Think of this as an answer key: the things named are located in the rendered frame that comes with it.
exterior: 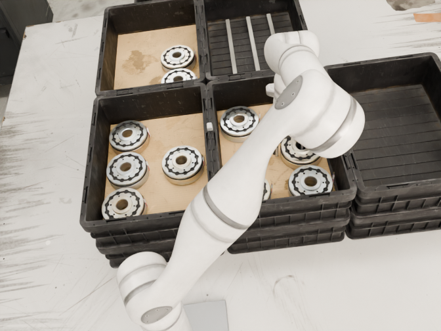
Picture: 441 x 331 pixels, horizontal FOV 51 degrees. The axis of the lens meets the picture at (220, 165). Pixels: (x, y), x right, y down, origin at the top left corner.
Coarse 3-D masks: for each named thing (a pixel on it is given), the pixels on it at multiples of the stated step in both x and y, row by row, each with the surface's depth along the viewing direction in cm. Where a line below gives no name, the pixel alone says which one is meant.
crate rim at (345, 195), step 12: (216, 84) 120; (216, 132) 110; (216, 144) 108; (216, 156) 106; (216, 168) 104; (348, 168) 101; (348, 180) 99; (324, 192) 97; (336, 192) 97; (348, 192) 97; (264, 204) 97; (276, 204) 97; (288, 204) 97; (300, 204) 98; (312, 204) 98
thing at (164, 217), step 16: (112, 96) 122; (128, 96) 121; (96, 112) 118; (208, 112) 115; (208, 144) 108; (208, 160) 106; (208, 176) 103; (80, 224) 99; (96, 224) 98; (112, 224) 98; (128, 224) 99; (144, 224) 99
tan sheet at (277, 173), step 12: (252, 108) 127; (264, 108) 127; (228, 144) 121; (240, 144) 120; (228, 156) 118; (276, 168) 115; (288, 168) 114; (324, 168) 113; (276, 180) 112; (276, 192) 110
